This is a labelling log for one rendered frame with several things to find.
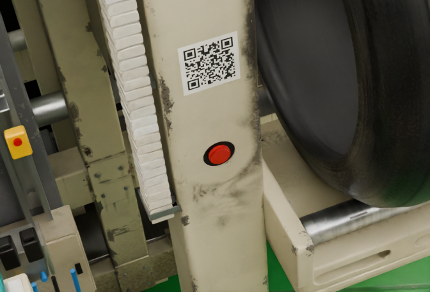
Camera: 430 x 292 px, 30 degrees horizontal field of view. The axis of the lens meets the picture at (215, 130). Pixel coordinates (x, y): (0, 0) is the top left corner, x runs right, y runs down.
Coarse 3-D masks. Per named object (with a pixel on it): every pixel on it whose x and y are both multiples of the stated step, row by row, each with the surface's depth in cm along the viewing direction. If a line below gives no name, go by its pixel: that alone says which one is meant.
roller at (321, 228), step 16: (336, 208) 118; (352, 208) 117; (368, 208) 117; (384, 208) 118; (400, 208) 119; (304, 224) 116; (320, 224) 116; (336, 224) 116; (352, 224) 117; (368, 224) 118; (320, 240) 116
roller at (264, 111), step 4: (260, 92) 136; (264, 92) 136; (260, 96) 136; (264, 96) 136; (260, 100) 135; (264, 100) 135; (268, 100) 136; (260, 104) 135; (264, 104) 135; (268, 104) 136; (260, 108) 135; (264, 108) 136; (268, 108) 136; (272, 108) 136; (260, 112) 136; (264, 112) 136; (268, 112) 136; (272, 112) 137; (260, 116) 137
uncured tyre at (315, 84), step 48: (288, 0) 136; (336, 0) 138; (384, 0) 83; (288, 48) 136; (336, 48) 138; (384, 48) 85; (288, 96) 126; (336, 96) 134; (384, 96) 88; (336, 144) 128; (384, 144) 92; (384, 192) 101
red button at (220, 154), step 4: (216, 148) 107; (220, 148) 107; (224, 148) 107; (212, 152) 107; (216, 152) 107; (220, 152) 107; (224, 152) 107; (228, 152) 108; (212, 156) 107; (216, 156) 107; (220, 156) 108; (224, 156) 108; (228, 156) 108; (212, 160) 108; (216, 160) 108; (220, 160) 108; (224, 160) 108
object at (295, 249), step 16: (272, 176) 119; (272, 192) 117; (272, 208) 115; (288, 208) 115; (272, 224) 118; (288, 224) 113; (272, 240) 121; (288, 240) 112; (304, 240) 111; (288, 256) 115; (304, 256) 111; (288, 272) 118; (304, 272) 114
